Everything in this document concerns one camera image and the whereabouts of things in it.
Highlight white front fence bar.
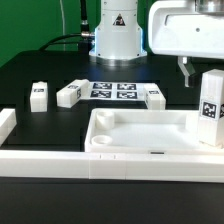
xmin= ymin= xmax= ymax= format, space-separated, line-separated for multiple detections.
xmin=0 ymin=150 xmax=224 ymax=183

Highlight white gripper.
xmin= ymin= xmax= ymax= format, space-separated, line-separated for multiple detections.
xmin=148 ymin=0 xmax=224 ymax=87

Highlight printed marker sheet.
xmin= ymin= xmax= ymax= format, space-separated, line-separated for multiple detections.
xmin=86 ymin=82 xmax=144 ymax=101

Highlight black cable with connector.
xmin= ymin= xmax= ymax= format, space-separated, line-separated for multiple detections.
xmin=39 ymin=0 xmax=98 ymax=52

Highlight white desk top tray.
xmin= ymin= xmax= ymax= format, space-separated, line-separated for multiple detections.
xmin=85 ymin=108 xmax=224 ymax=156

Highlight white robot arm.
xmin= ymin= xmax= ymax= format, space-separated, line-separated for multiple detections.
xmin=89 ymin=0 xmax=224 ymax=87

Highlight thin white cable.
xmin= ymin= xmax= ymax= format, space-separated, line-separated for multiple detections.
xmin=59 ymin=0 xmax=66 ymax=52

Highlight white left fence block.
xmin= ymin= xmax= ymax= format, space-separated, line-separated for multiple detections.
xmin=0 ymin=108 xmax=17 ymax=146

